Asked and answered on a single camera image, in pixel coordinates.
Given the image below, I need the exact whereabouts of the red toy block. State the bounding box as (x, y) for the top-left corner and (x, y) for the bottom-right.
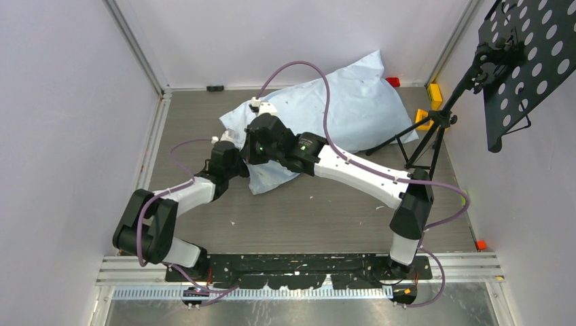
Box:
(385, 77), (401, 88)

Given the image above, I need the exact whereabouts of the slotted cable duct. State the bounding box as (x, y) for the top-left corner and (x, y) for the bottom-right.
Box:
(111, 285), (393, 301)

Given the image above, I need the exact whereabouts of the light blue pillowcase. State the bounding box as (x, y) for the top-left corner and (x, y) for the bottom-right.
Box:
(219, 50), (419, 196)

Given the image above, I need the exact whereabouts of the yellow block near tripod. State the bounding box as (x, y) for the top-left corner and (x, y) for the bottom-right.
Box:
(414, 109), (433, 131)

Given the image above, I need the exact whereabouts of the black tripod stand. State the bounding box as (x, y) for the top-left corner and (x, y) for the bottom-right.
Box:
(365, 37), (525, 179)

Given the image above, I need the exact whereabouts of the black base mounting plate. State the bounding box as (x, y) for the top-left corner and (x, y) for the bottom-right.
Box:
(165, 253), (433, 290)

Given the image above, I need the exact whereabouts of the yellow block on rail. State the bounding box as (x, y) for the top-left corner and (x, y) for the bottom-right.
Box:
(427, 83), (443, 111)

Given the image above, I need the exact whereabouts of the green block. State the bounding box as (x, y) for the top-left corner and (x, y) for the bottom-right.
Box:
(461, 189), (470, 207)

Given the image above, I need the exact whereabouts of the small orange block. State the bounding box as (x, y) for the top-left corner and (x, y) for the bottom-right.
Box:
(475, 240), (487, 251)

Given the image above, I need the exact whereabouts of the black perforated stand plate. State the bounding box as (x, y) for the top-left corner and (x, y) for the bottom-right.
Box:
(478, 1), (575, 153)

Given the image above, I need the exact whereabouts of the small black wall object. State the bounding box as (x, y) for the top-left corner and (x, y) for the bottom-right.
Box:
(206, 85), (225, 92)

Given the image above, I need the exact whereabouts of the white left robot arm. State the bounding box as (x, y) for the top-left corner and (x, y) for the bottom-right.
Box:
(112, 130), (249, 281)

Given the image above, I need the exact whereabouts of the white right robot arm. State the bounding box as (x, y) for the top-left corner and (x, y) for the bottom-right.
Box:
(241, 97), (433, 279)

